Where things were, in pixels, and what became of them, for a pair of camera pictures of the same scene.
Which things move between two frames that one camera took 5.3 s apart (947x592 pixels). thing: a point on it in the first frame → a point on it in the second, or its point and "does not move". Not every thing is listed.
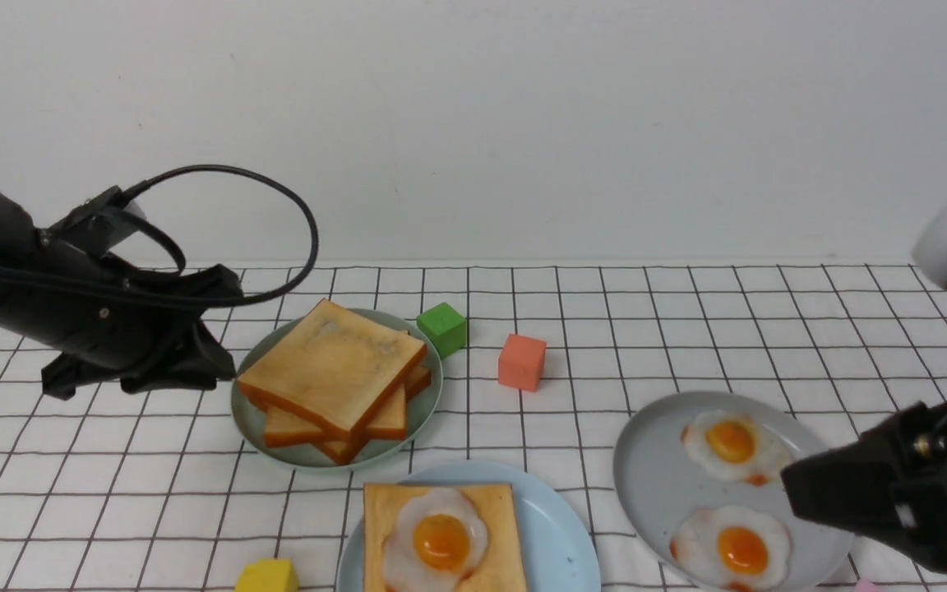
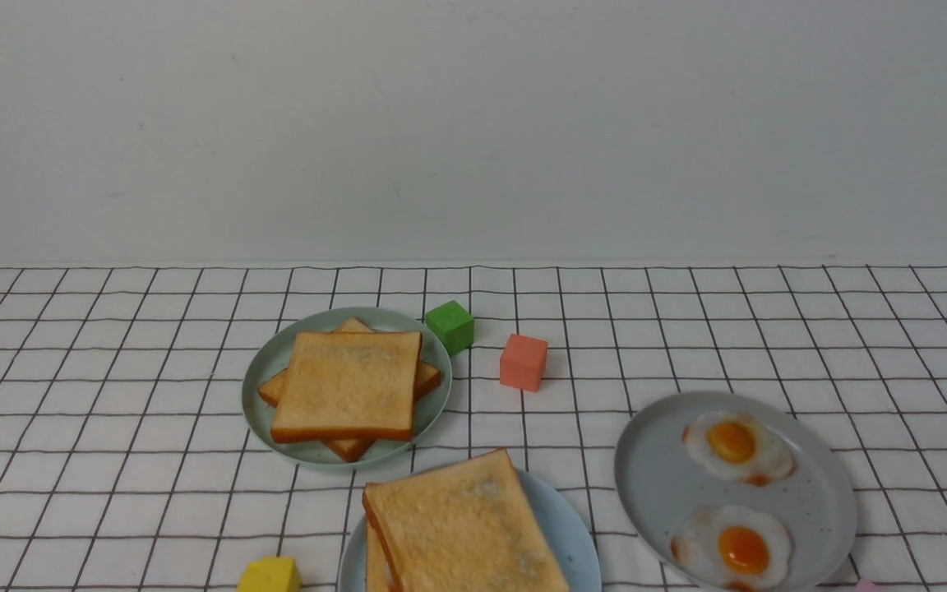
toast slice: x=333 y=367 → x=466 y=525
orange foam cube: x=521 y=363 does not move
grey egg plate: x=660 y=488 does not move
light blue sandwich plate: x=559 y=549 does not move
